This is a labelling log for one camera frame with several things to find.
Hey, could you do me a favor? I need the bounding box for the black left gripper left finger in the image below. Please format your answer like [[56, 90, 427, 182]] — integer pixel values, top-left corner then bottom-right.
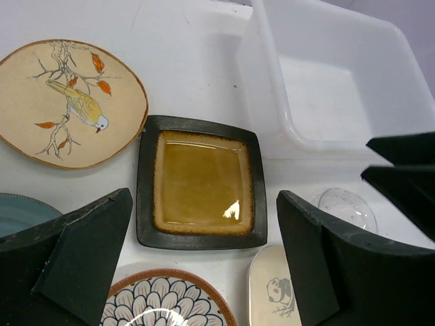
[[1, 188, 133, 325]]

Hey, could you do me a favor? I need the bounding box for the beige bird painted plate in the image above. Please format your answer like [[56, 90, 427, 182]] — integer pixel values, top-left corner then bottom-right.
[[1, 39, 149, 170]]

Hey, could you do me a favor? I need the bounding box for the white plastic bin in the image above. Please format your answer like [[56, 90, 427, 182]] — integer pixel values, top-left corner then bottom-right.
[[237, 1, 434, 160]]

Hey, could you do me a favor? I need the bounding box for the flower pattern round plate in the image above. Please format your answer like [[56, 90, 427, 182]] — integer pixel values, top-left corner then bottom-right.
[[99, 268, 237, 325]]

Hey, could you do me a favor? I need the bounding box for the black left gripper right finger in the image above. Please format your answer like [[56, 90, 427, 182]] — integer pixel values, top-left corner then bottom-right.
[[277, 190, 434, 325]]

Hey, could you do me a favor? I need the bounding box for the cream panda dish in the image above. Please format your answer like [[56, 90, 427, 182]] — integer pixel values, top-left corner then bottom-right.
[[248, 245, 302, 326]]

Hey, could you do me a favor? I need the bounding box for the square brown glazed plate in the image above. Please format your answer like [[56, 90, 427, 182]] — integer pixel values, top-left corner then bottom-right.
[[136, 115, 268, 251]]

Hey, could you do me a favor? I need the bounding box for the blue round plate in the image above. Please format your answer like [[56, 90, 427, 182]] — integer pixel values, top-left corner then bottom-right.
[[1, 193, 62, 238]]

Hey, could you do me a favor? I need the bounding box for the clear glass plate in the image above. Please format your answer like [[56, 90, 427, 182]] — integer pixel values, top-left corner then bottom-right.
[[317, 187, 378, 234]]

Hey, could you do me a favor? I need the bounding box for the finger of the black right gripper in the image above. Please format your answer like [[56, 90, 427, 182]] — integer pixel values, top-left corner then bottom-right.
[[361, 165, 434, 240], [366, 132, 435, 165]]

